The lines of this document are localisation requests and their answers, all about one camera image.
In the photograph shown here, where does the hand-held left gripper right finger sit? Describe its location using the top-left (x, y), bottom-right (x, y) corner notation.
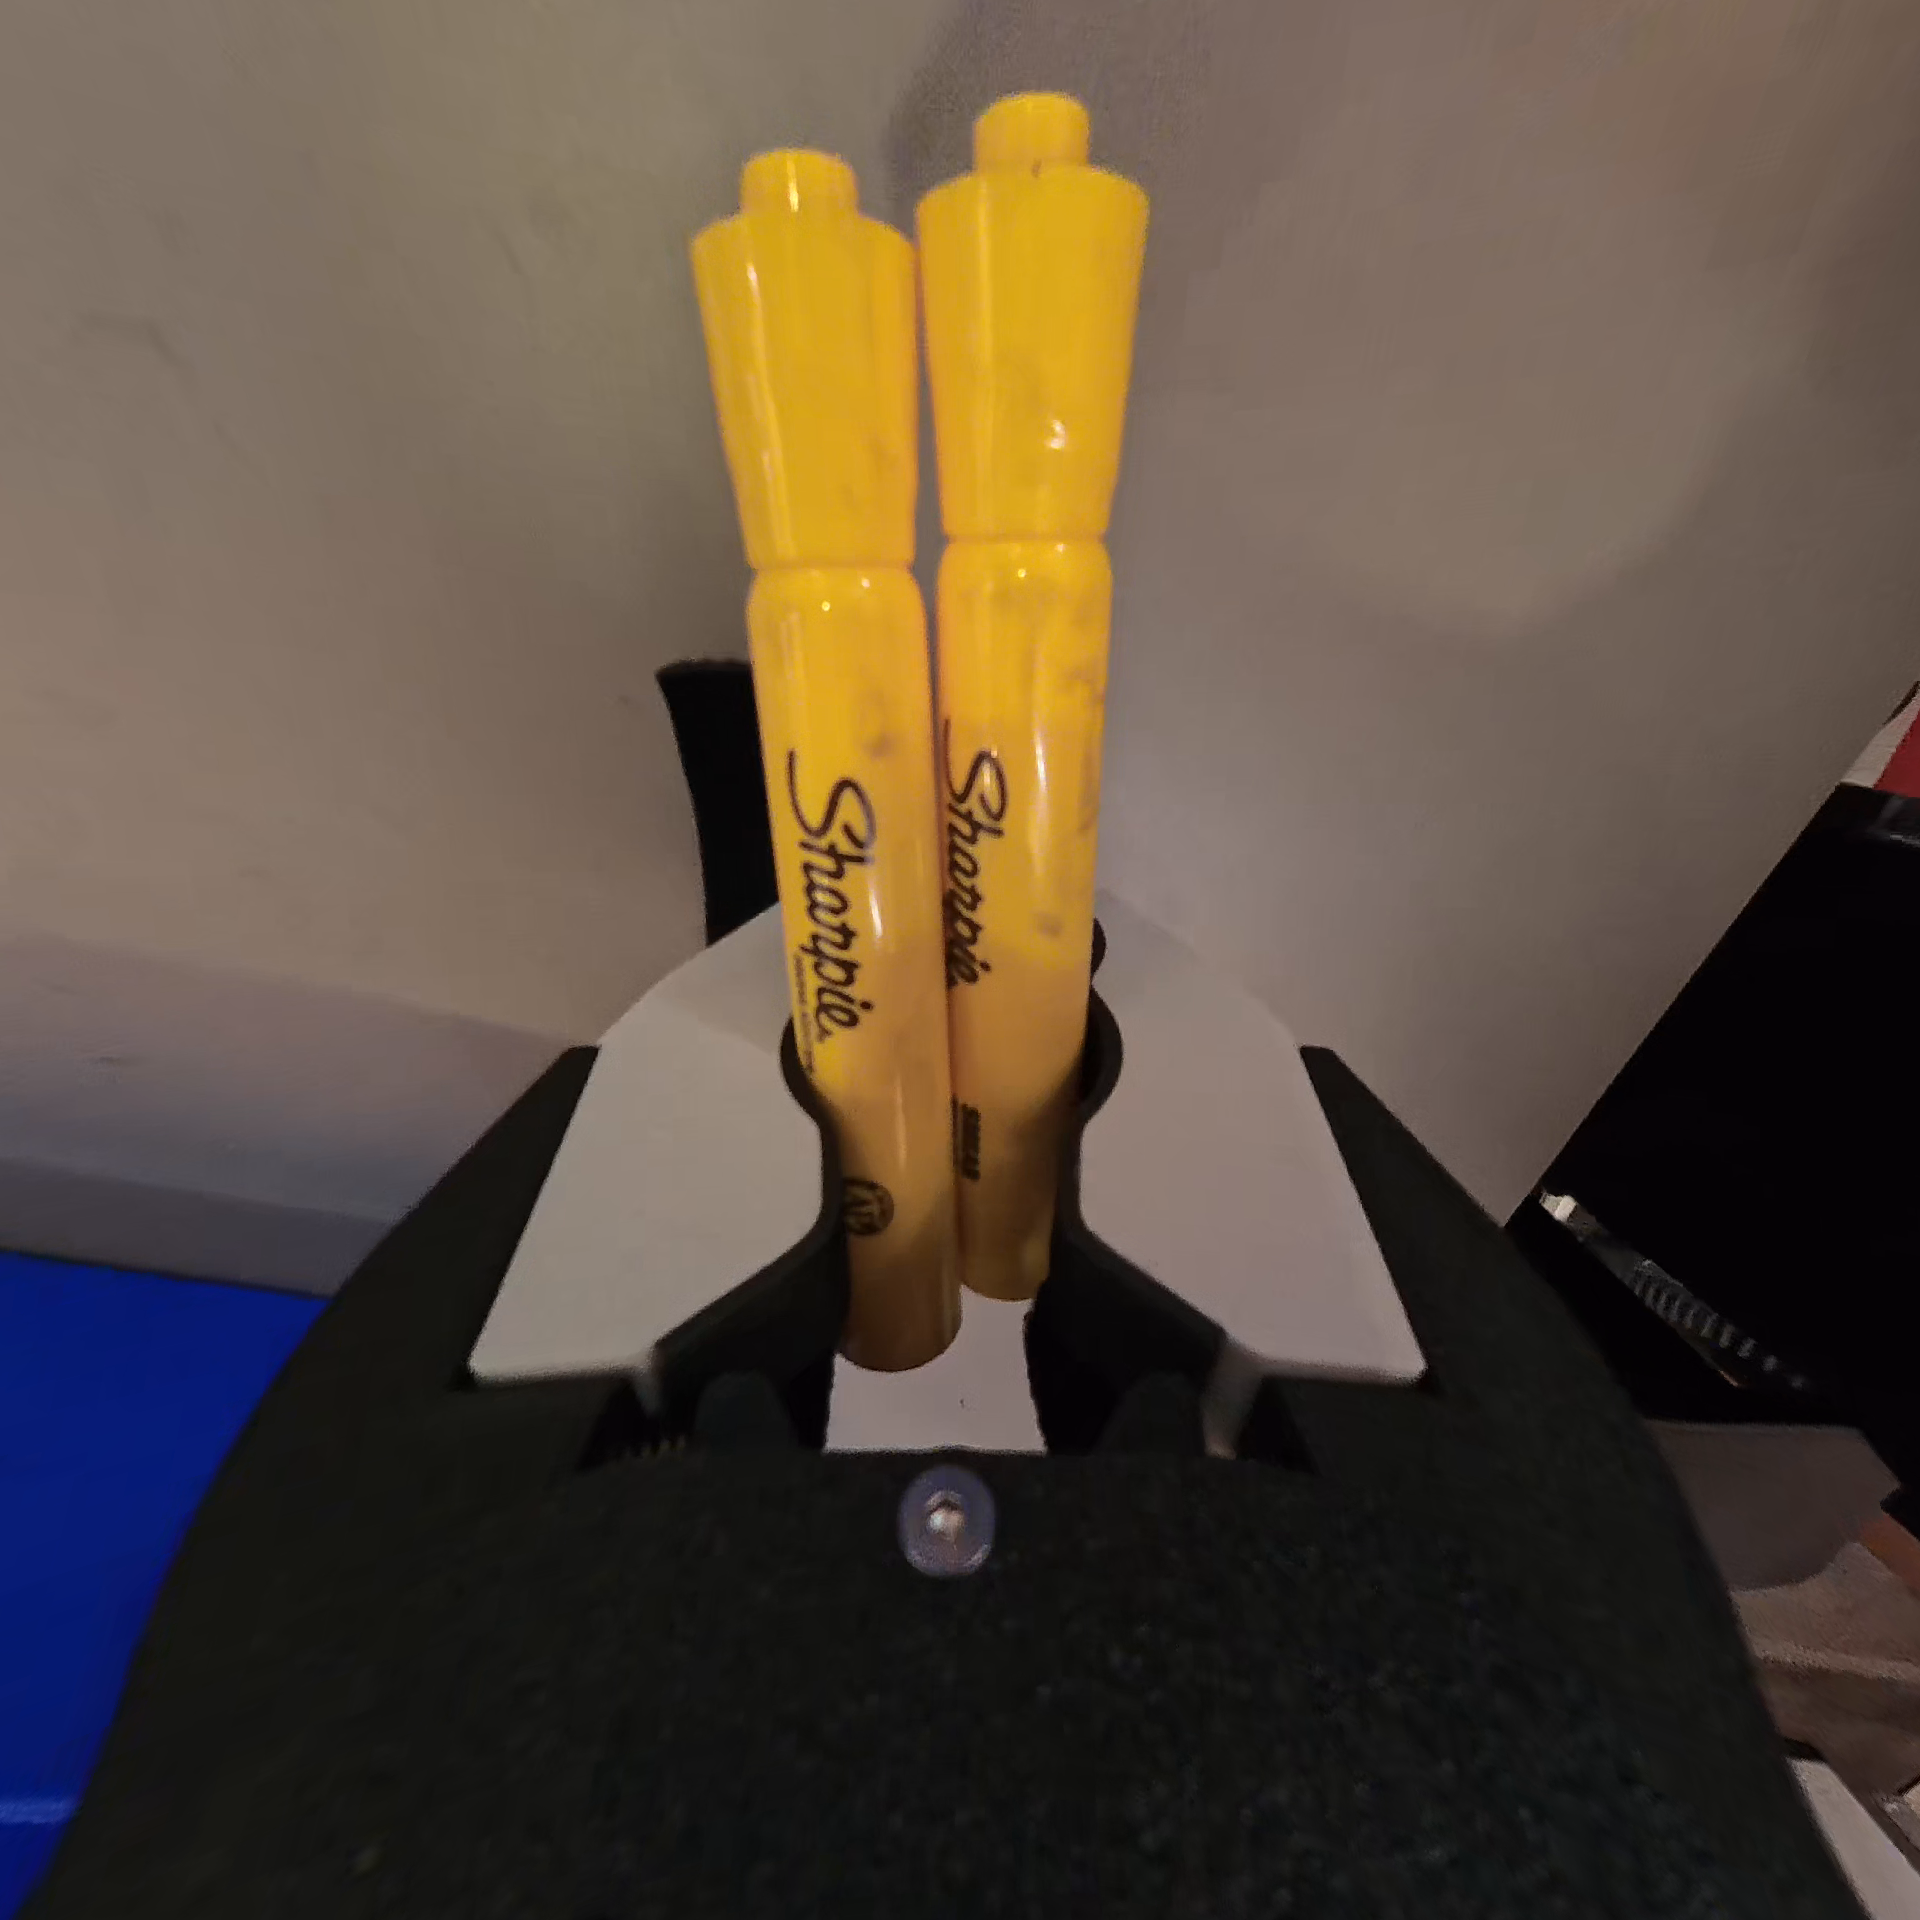
top-left (1025, 915), bottom-right (1426, 1452)

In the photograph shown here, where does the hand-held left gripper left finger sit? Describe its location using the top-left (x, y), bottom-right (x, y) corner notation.
top-left (465, 935), bottom-right (841, 1449)

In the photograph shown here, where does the yellow highlighter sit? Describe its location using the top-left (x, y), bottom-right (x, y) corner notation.
top-left (915, 95), bottom-right (1154, 1306)
top-left (691, 147), bottom-right (962, 1369)

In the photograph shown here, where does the black case with red label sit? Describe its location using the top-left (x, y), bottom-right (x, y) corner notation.
top-left (1504, 682), bottom-right (1920, 1426)

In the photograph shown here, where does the blue plastic bin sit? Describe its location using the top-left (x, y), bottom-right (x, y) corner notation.
top-left (0, 1242), bottom-right (336, 1895)

